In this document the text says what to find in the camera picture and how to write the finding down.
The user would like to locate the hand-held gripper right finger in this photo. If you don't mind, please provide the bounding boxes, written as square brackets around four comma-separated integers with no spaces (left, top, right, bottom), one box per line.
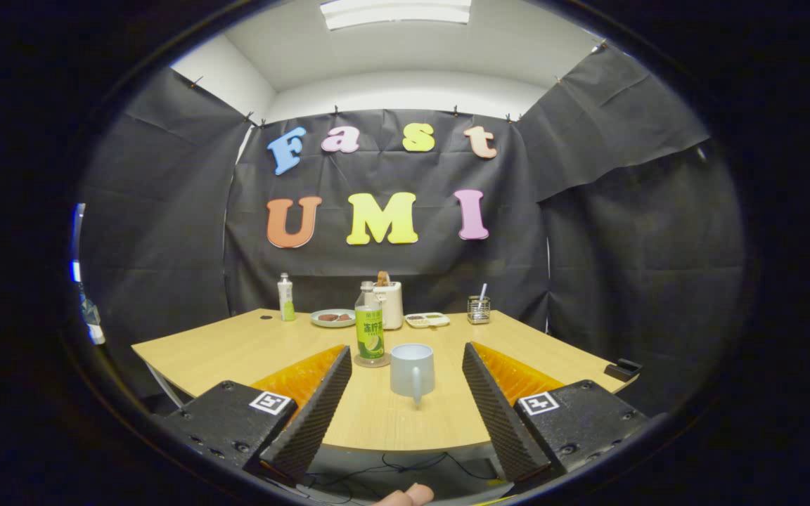
[462,342,652,482]

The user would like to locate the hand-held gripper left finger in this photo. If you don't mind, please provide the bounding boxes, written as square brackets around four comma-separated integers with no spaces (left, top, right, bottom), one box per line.
[155,344,353,486]

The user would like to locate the grey cup with handle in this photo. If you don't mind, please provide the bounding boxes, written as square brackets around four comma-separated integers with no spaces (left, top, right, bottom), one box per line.
[390,343,436,407]

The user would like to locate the clear juice bottle green label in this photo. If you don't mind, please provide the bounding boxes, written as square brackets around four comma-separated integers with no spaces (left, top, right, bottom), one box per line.
[354,281,386,366]

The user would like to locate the small white green bottle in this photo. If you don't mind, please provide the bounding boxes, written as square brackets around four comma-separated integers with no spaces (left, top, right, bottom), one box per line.
[277,273,297,323]

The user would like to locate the wooden table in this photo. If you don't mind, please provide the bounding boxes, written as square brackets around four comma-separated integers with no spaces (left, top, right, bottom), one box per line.
[131,308,639,452]

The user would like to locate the green plate with food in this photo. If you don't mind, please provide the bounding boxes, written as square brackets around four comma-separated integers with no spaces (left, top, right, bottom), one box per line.
[310,309,356,329]

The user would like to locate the glass holder with straw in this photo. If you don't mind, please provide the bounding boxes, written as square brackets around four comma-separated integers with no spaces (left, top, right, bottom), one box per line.
[467,283,491,325]

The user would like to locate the black clamp block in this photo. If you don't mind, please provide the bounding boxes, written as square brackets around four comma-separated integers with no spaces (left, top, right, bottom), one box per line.
[603,358,643,382]

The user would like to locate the white toaster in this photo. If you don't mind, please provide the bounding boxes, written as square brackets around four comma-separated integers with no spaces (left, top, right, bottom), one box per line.
[375,281,404,331]

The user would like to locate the black backdrop cloth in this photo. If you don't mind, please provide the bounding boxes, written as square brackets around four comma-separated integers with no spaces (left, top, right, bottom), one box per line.
[78,46,747,415]

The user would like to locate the ceiling light panel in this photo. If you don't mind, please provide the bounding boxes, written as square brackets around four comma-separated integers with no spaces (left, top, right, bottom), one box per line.
[319,0,473,31]

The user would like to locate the black cables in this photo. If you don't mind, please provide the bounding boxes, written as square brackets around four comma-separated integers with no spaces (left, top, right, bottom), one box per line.
[307,450,497,493]

